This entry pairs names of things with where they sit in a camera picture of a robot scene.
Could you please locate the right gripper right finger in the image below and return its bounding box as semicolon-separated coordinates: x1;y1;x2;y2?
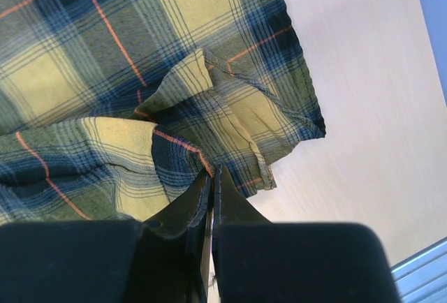
212;165;400;302

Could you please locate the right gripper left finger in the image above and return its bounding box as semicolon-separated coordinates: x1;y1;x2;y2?
1;171;211;302

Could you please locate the yellow plaid long sleeve shirt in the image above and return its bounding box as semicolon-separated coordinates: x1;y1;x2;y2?
1;0;325;224

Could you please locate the aluminium mounting rail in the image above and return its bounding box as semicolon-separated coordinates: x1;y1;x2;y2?
392;238;447;303

